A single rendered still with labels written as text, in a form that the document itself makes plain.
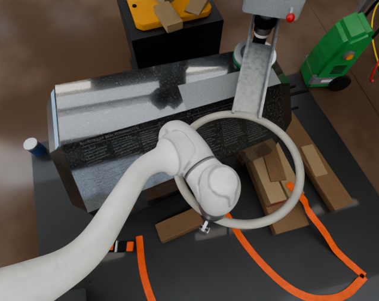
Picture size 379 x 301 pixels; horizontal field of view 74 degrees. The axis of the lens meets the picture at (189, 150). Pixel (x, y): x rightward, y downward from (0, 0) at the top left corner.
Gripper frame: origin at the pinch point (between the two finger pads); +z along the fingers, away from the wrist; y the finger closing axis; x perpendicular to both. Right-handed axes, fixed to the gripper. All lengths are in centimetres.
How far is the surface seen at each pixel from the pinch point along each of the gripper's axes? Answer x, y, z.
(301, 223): -52, 48, 76
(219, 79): 26, 64, -2
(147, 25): 85, 88, 2
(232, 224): -7.5, 0.4, -10.9
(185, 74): 42, 59, -3
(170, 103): 40, 40, -1
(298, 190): -23.0, 22.3, -10.6
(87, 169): 59, -3, 11
